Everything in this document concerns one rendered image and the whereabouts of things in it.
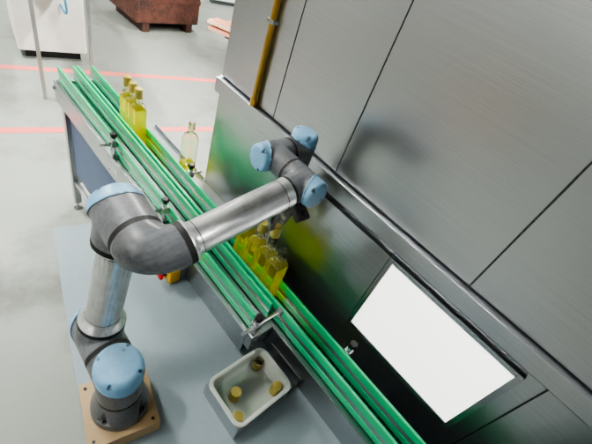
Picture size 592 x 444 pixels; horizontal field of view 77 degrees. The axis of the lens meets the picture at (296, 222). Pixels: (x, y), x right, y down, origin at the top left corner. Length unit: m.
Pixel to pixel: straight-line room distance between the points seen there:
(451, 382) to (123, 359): 0.88
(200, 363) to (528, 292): 1.00
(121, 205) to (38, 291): 1.74
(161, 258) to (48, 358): 1.59
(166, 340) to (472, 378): 0.97
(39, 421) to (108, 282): 1.29
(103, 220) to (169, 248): 0.15
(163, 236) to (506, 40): 0.78
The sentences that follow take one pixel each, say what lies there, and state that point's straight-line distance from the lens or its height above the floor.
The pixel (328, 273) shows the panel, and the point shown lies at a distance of 1.29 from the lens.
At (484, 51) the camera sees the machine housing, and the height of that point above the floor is 1.87.
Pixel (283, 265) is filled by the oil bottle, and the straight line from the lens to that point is 1.25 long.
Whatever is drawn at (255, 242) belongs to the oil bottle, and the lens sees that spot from 1.29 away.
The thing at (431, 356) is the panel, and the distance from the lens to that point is 1.20.
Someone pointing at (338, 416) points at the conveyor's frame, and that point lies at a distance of 1.32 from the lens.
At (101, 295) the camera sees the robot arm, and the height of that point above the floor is 1.19.
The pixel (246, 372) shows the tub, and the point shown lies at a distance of 1.37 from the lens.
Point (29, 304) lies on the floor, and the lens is 2.47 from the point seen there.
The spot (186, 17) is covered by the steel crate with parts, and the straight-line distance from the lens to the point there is 6.26.
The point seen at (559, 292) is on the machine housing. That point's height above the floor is 1.54.
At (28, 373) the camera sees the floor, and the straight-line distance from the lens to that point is 2.27.
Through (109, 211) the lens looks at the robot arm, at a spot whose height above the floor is 1.43.
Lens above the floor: 1.99
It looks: 40 degrees down
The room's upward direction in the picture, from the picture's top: 22 degrees clockwise
